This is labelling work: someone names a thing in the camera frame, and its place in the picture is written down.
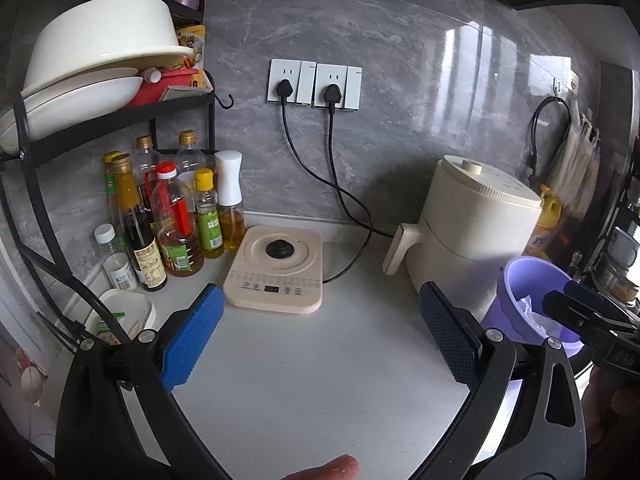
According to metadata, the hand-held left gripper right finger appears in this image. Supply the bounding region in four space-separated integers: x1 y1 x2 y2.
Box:
417 281 587 480

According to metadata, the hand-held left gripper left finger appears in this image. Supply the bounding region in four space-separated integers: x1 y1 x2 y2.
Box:
55 282 226 480

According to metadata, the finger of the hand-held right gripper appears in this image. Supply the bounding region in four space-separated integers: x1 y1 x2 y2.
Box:
562 280 638 323
542 290 636 348

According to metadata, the white tissue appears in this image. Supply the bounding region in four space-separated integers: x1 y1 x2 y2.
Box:
515 296 551 333

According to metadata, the purple plastic bucket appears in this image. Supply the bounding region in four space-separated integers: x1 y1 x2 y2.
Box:
481 255 586 361

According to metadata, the person's right hand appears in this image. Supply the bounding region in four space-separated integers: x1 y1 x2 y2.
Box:
582 372 640 461

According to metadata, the person's left hand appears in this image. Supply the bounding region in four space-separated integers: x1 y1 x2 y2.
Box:
280 453 361 480

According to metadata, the white rectangular tray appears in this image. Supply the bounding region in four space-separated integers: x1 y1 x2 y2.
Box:
82 289 157 346

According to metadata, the green sachet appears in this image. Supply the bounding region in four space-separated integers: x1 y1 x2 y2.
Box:
95 312 126 333

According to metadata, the yellow detergent bottle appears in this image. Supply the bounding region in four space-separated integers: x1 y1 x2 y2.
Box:
522 185 563 261

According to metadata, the dark soy sauce bottle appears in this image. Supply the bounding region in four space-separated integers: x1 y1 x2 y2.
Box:
111 154 168 292

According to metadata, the red label oil bottle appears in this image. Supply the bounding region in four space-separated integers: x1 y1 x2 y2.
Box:
150 162 206 276

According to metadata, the small white cap bottle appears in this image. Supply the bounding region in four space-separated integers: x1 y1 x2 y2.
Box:
94 223 138 292

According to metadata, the cream kettle base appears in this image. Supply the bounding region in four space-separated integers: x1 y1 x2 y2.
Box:
222 225 325 316

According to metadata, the white air fryer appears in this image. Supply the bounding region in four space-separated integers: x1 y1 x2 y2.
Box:
382 155 544 311

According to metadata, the green label yellow cap bottle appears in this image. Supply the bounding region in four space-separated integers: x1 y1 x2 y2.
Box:
192 168 226 259

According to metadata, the white top oil sprayer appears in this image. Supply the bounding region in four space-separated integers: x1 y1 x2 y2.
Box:
215 150 247 252

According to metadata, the gold cap clear bottle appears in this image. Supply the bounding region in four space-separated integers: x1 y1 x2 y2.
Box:
175 130 208 176
132 135 161 211

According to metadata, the black kitchen rack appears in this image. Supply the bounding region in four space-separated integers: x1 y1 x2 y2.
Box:
0 0 236 356

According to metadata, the red plastic container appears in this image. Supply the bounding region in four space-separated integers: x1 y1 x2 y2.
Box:
125 66 201 108

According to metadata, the white plate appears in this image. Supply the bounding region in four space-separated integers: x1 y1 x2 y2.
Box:
0 77 143 153
22 66 146 111

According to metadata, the yellow snack packet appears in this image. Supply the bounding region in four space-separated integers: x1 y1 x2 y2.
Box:
165 25 213 101

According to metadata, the large white bowl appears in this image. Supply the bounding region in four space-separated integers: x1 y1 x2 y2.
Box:
22 0 198 98

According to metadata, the hanging black cable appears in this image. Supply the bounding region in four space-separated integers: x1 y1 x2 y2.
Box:
527 96 572 186

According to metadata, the black plug cable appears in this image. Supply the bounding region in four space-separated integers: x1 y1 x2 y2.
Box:
324 85 401 238
276 79 373 283

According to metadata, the white wall socket panel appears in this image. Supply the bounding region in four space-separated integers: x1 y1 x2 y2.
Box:
269 59 317 107
314 63 363 111

